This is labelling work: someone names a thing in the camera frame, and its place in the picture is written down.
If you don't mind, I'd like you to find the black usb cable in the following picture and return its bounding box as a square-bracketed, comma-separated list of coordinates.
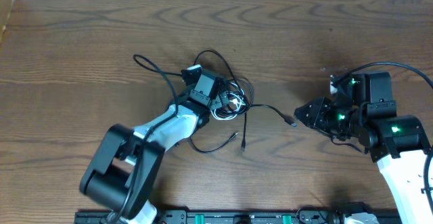
[193, 49, 298, 152]

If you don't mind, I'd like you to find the white usb cable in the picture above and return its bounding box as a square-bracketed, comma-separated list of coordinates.
[210, 91, 248, 121]

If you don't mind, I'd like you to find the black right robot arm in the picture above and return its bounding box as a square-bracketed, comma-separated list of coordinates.
[294, 71, 432, 223]

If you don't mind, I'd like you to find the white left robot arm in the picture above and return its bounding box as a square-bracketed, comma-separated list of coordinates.
[79, 70, 229, 223]

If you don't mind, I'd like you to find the left camera black cable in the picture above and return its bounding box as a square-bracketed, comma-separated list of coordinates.
[111, 53, 185, 223]

